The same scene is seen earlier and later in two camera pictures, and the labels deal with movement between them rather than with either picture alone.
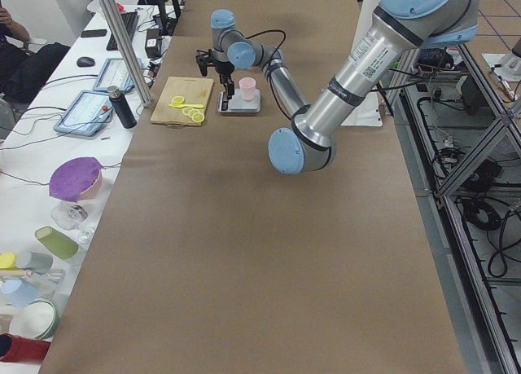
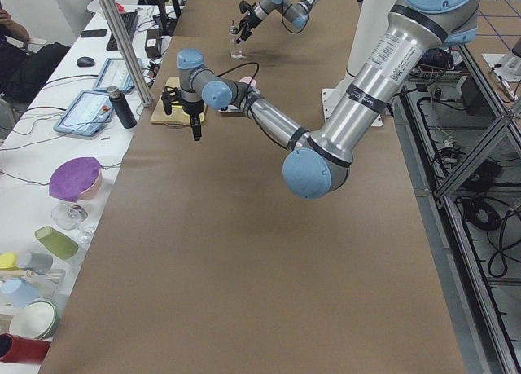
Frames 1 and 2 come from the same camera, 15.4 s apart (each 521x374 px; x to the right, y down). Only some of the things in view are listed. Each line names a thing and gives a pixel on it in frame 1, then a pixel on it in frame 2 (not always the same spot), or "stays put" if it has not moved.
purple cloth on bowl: (76, 179) stays put
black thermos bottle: (122, 107) stays put
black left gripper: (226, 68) → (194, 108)
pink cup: (247, 86) stays put
